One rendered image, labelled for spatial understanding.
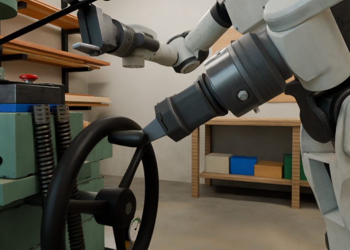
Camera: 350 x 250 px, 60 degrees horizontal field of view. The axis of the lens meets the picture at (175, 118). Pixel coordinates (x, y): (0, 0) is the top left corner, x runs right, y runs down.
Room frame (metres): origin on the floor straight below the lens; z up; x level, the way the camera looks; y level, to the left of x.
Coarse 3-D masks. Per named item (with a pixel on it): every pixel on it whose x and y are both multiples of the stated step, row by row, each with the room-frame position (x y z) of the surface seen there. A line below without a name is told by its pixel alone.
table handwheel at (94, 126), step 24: (96, 120) 0.44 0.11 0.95; (120, 120) 0.47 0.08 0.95; (72, 144) 0.39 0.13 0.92; (96, 144) 0.42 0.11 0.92; (72, 168) 0.37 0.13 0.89; (144, 168) 0.58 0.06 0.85; (48, 192) 0.36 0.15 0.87; (96, 192) 0.49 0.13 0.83; (120, 192) 0.46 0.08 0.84; (48, 216) 0.34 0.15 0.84; (96, 216) 0.46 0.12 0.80; (120, 216) 0.45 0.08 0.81; (144, 216) 0.58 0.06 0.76; (48, 240) 0.34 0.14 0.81; (120, 240) 0.48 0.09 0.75; (144, 240) 0.55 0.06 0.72
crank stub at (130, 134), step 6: (114, 132) 0.44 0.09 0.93; (120, 132) 0.43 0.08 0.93; (126, 132) 0.43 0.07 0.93; (132, 132) 0.43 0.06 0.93; (138, 132) 0.42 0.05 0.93; (108, 138) 0.44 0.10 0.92; (114, 138) 0.43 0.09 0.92; (120, 138) 0.43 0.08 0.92; (126, 138) 0.42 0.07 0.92; (132, 138) 0.42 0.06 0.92; (138, 138) 0.42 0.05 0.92; (144, 138) 0.42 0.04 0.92; (120, 144) 0.43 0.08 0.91; (126, 144) 0.43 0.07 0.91; (132, 144) 0.42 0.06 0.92; (138, 144) 0.42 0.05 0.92; (144, 144) 0.43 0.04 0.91
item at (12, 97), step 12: (0, 84) 0.43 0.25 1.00; (12, 84) 0.42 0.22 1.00; (24, 84) 0.43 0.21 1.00; (60, 84) 0.54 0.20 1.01; (0, 96) 0.43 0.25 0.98; (12, 96) 0.42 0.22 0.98; (24, 96) 0.43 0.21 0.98; (36, 96) 0.45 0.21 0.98; (48, 96) 0.47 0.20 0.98; (60, 96) 0.53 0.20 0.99; (0, 108) 0.43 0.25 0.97; (12, 108) 0.42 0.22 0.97; (24, 108) 0.43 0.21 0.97
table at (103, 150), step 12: (108, 144) 0.76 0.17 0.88; (96, 156) 0.72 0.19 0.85; (108, 156) 0.76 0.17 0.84; (84, 168) 0.53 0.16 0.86; (0, 180) 0.40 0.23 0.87; (12, 180) 0.40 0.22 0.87; (24, 180) 0.41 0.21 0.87; (36, 180) 0.43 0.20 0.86; (0, 192) 0.38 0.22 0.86; (12, 192) 0.40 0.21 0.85; (24, 192) 0.41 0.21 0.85; (36, 192) 0.43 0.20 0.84; (0, 204) 0.38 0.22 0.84
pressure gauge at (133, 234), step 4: (136, 216) 0.77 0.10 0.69; (132, 220) 0.75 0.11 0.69; (136, 220) 0.77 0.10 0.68; (140, 220) 0.78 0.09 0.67; (128, 224) 0.74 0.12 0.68; (132, 224) 0.75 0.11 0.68; (136, 224) 0.77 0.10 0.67; (124, 228) 0.74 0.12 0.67; (128, 228) 0.73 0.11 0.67; (132, 228) 0.75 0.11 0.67; (136, 228) 0.77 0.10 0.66; (124, 232) 0.74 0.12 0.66; (128, 232) 0.73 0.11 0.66; (132, 232) 0.75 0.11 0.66; (136, 232) 0.77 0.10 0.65; (124, 236) 0.74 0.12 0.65; (128, 236) 0.73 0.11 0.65; (132, 236) 0.75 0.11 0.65; (128, 240) 0.74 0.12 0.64; (132, 240) 0.75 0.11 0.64; (128, 244) 0.77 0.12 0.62
